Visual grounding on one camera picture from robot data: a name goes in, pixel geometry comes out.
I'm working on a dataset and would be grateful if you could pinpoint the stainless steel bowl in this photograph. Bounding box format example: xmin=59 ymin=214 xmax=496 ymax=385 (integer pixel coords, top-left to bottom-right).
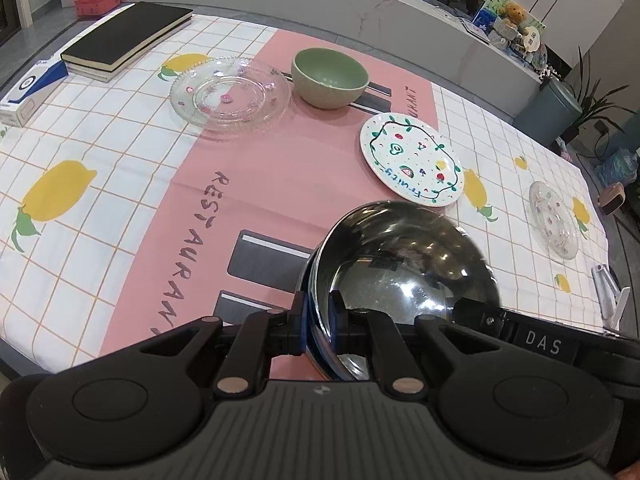
xmin=306 ymin=201 xmax=502 ymax=382

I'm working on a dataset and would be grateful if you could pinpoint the white fruit painted plate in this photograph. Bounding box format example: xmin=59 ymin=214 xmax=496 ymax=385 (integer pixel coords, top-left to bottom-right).
xmin=360 ymin=112 xmax=465 ymax=208

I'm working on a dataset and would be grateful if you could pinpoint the large clear glass plate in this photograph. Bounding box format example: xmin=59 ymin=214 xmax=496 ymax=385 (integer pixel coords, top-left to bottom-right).
xmin=169 ymin=56 xmax=293 ymax=134

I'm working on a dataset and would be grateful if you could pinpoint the blue water jug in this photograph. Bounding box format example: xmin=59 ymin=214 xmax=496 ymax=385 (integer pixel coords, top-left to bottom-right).
xmin=595 ymin=147 xmax=640 ymax=192

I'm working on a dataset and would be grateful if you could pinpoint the potted long-leaf plant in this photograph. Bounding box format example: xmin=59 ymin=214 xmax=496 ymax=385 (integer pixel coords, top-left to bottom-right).
xmin=565 ymin=47 xmax=637 ymax=161

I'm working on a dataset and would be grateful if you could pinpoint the grey trash can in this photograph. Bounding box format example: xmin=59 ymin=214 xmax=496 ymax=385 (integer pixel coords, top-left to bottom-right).
xmin=514 ymin=79 xmax=584 ymax=149

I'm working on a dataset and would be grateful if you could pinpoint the white round toy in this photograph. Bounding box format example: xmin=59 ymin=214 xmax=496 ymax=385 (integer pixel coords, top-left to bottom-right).
xmin=517 ymin=27 xmax=542 ymax=56

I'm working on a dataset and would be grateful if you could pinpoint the small brown heater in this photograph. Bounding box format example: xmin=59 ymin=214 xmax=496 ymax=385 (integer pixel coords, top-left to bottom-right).
xmin=600 ymin=182 xmax=630 ymax=215

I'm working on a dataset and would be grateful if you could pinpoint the green ceramic bowl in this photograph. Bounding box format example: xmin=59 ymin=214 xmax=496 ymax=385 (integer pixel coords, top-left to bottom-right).
xmin=291 ymin=48 xmax=370 ymax=110

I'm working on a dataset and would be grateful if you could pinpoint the white plastic clip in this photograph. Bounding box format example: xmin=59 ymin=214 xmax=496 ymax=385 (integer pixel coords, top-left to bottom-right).
xmin=592 ymin=262 xmax=631 ymax=322

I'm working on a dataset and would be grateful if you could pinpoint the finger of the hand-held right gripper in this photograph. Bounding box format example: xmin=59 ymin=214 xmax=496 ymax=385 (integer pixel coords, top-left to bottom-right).
xmin=451 ymin=298 xmax=507 ymax=339

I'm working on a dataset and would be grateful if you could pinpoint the black notebook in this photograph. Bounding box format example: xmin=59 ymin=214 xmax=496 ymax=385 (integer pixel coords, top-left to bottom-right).
xmin=60 ymin=2 xmax=195 ymax=84

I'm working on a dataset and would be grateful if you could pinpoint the small clear glass plate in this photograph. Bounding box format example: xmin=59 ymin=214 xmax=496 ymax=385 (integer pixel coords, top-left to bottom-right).
xmin=529 ymin=180 xmax=581 ymax=261

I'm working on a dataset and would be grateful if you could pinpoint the pink lemon print tablecloth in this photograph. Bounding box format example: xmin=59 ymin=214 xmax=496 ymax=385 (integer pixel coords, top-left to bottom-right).
xmin=0 ymin=12 xmax=614 ymax=376

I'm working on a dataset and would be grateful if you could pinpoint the brown plush toy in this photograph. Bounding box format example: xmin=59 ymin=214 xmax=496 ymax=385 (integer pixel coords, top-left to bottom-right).
xmin=502 ymin=2 xmax=527 ymax=29

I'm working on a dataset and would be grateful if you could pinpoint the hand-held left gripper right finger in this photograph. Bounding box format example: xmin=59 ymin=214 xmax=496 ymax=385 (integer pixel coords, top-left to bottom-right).
xmin=327 ymin=291 xmax=502 ymax=399

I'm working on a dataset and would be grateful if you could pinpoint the white tablet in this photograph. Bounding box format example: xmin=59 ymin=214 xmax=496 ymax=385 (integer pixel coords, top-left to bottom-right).
xmin=464 ymin=17 xmax=494 ymax=44

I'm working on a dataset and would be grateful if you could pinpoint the blue and white box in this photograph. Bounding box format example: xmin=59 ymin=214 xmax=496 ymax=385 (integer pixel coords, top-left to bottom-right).
xmin=0 ymin=58 xmax=69 ymax=129

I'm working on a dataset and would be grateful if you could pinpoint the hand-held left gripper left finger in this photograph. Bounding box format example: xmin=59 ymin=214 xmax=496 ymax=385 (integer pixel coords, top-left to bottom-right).
xmin=132 ymin=292 xmax=308 ymax=399

